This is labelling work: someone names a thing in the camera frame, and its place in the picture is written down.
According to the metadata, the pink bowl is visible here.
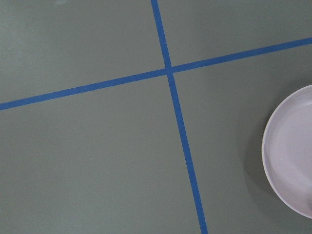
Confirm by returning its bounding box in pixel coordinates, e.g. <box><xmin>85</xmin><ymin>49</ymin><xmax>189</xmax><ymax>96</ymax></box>
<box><xmin>261</xmin><ymin>85</ymin><xmax>312</xmax><ymax>218</ymax></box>

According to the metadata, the blue tape line crosswise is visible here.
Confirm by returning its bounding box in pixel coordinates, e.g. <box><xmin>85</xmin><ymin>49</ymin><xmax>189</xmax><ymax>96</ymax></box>
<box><xmin>0</xmin><ymin>38</ymin><xmax>312</xmax><ymax>110</ymax></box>

